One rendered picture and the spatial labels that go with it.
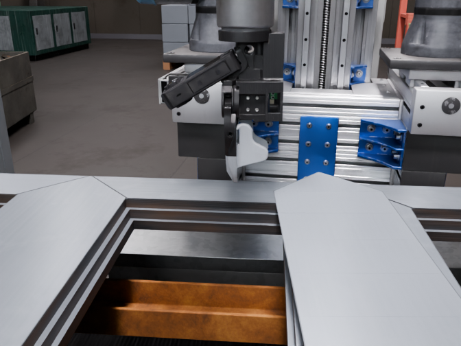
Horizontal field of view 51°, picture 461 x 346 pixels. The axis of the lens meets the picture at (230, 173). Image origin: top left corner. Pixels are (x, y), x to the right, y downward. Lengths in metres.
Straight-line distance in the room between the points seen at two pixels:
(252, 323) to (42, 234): 0.33
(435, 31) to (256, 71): 0.57
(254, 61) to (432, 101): 0.47
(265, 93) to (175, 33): 7.01
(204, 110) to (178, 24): 6.59
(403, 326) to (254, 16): 0.39
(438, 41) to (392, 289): 0.67
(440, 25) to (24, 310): 0.94
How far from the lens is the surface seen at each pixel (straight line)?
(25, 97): 4.73
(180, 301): 0.83
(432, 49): 1.13
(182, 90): 0.64
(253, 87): 0.63
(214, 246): 1.00
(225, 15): 0.63
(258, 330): 0.75
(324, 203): 0.76
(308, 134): 1.14
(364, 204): 0.77
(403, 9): 7.65
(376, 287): 0.57
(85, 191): 0.83
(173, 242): 1.02
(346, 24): 1.21
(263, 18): 0.62
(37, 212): 0.77
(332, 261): 0.61
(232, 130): 0.63
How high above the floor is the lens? 1.17
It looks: 21 degrees down
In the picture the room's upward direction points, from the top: straight up
